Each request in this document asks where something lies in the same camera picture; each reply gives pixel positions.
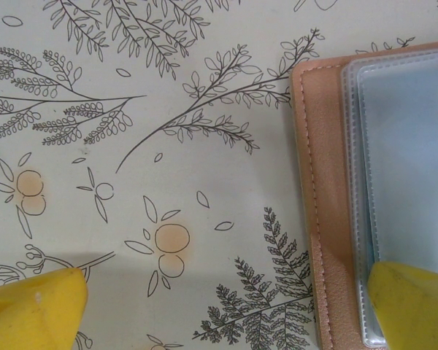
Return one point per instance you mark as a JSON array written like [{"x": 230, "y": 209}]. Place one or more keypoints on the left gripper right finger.
[{"x": 416, "y": 310}]

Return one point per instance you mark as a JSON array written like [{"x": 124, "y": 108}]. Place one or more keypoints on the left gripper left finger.
[{"x": 29, "y": 313}]

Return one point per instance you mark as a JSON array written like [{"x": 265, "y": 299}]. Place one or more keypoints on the pink leather card holder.
[{"x": 325, "y": 182}]

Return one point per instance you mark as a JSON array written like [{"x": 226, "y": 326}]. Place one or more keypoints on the floral patterned table cover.
[{"x": 168, "y": 164}]

